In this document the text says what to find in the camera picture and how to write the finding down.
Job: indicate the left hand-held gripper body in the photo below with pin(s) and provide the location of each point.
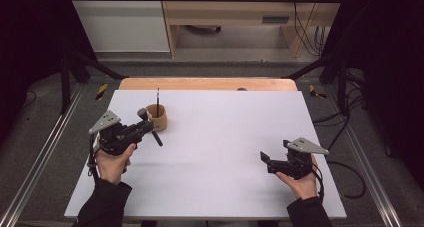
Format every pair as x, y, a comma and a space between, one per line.
115, 138

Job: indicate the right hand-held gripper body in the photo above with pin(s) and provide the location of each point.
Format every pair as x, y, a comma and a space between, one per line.
295, 162

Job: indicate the person's right hand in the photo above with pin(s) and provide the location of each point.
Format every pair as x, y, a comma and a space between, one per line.
301, 186

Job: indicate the wooden table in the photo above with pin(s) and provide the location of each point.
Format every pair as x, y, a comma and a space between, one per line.
206, 84

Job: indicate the light wooden desk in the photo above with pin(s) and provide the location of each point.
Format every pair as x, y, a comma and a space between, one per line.
233, 12

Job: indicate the wooden pen holder cup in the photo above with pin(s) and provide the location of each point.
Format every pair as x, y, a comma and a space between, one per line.
160, 118

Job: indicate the thick black makeup brush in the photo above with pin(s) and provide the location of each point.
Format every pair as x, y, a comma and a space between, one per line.
154, 135

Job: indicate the white cabinet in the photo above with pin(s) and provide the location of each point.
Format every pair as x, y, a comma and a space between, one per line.
123, 23

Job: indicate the right yellow clamp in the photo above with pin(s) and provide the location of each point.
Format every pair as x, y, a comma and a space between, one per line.
315, 92

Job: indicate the black metal stand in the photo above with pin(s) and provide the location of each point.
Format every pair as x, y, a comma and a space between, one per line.
340, 80
68, 80

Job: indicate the thin black makeup brush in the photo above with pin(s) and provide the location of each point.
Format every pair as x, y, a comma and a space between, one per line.
157, 98

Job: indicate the aluminium floor rail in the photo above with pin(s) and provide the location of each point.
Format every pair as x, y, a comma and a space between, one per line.
366, 167
40, 160

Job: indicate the person's left hand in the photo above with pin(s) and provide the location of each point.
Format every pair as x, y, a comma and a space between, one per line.
111, 167

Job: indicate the yellow clamp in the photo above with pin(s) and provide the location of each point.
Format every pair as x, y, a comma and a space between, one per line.
315, 92
101, 91

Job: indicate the left yellow clamp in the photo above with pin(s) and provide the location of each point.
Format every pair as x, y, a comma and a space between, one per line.
101, 91

